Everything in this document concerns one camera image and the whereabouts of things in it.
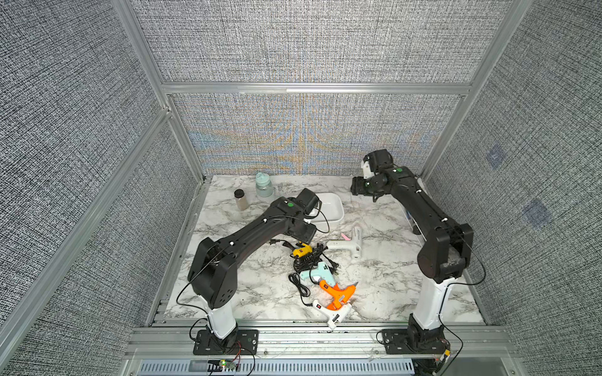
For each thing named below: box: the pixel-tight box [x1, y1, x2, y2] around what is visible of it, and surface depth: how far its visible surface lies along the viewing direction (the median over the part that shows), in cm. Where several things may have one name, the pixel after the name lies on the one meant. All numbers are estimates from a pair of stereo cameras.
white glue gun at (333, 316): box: [312, 299, 352, 330], surface depth 80 cm
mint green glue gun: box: [300, 261, 336, 286], surface depth 87 cm
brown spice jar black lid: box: [233, 188, 249, 211], surface depth 104 cm
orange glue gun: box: [316, 278, 360, 311], surface depth 83 cm
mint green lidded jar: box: [255, 172, 273, 199], surface depth 111 cm
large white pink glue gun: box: [326, 225, 362, 261], surface depth 94 cm
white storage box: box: [304, 191, 345, 228], surface depth 106 cm
